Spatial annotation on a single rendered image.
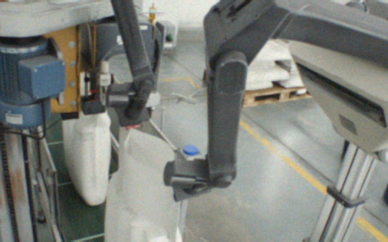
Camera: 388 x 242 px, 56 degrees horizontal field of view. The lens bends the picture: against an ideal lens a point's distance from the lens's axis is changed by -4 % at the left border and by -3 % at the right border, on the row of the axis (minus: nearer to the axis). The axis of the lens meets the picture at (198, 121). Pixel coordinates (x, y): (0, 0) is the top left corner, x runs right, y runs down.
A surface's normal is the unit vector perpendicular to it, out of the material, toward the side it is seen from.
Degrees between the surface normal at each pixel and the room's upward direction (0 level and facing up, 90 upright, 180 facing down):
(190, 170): 31
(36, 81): 90
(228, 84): 119
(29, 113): 91
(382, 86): 40
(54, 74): 90
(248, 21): 62
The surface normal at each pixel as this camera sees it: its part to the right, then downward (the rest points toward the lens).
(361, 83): -0.46, -0.59
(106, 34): 0.48, 0.46
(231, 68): 0.09, 0.84
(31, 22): 0.66, 0.42
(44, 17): 0.92, 0.28
